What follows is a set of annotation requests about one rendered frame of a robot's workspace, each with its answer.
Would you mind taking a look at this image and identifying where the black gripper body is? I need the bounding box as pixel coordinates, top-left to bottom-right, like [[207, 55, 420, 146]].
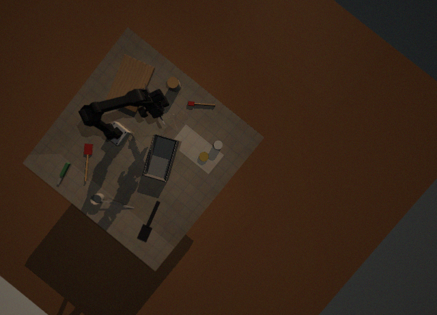
[[138, 97, 169, 118]]

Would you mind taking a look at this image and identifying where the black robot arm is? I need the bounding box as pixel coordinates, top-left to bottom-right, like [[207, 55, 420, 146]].
[[79, 89, 165, 140]]

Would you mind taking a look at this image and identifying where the brown wooden board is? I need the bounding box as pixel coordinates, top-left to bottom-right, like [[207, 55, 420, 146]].
[[106, 54, 155, 100]]

